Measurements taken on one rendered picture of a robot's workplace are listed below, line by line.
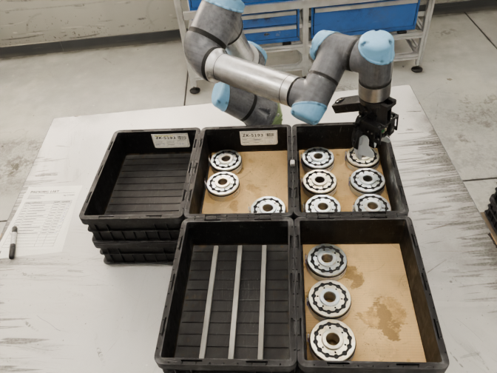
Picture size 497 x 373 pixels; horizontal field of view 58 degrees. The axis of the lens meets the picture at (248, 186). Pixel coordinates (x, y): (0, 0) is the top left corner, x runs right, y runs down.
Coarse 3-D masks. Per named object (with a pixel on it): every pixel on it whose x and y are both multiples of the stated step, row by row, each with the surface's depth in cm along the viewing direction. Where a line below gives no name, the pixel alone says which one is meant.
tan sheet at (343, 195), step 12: (336, 156) 147; (300, 168) 145; (336, 168) 143; (348, 168) 143; (300, 180) 141; (300, 192) 137; (336, 192) 136; (348, 192) 135; (384, 192) 134; (348, 204) 132
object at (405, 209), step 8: (296, 128) 144; (296, 136) 141; (296, 144) 138; (296, 152) 135; (392, 152) 132; (296, 160) 133; (392, 160) 131; (296, 168) 132; (392, 168) 128; (296, 176) 128; (296, 184) 126; (400, 184) 122; (296, 192) 125; (400, 192) 120; (296, 200) 122; (400, 200) 119; (296, 208) 119; (408, 208) 116; (296, 216) 118; (304, 216) 117
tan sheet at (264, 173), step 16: (256, 160) 149; (272, 160) 149; (208, 176) 146; (240, 176) 144; (256, 176) 144; (272, 176) 143; (240, 192) 139; (256, 192) 139; (272, 192) 138; (208, 208) 136; (224, 208) 135; (240, 208) 135
